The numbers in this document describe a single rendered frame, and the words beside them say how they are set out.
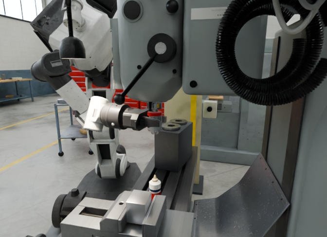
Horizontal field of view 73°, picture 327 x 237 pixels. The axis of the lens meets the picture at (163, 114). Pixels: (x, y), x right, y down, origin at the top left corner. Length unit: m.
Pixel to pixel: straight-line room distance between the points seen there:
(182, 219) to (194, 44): 0.46
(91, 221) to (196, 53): 0.52
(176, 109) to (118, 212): 1.94
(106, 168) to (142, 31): 1.16
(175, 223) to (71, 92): 0.70
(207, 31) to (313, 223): 0.49
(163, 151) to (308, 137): 0.63
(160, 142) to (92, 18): 0.63
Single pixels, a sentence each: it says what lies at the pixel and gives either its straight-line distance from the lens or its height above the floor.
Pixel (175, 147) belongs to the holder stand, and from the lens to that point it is 0.99.
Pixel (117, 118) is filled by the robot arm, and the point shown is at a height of 1.25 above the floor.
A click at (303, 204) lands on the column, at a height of 1.11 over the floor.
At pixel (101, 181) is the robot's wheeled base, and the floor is 0.57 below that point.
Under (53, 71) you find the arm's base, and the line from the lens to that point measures 1.02.
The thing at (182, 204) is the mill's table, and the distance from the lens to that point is 0.84.
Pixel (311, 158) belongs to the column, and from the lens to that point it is 0.58.
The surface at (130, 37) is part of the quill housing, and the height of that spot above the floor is 1.49.
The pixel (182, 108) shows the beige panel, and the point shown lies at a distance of 2.45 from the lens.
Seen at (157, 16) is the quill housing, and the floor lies 1.53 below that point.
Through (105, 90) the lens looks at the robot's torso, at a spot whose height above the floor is 1.26.
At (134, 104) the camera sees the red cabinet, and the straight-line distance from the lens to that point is 5.67.
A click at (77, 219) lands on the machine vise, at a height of 1.01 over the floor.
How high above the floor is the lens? 1.42
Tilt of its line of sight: 13 degrees down
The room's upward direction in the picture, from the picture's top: straight up
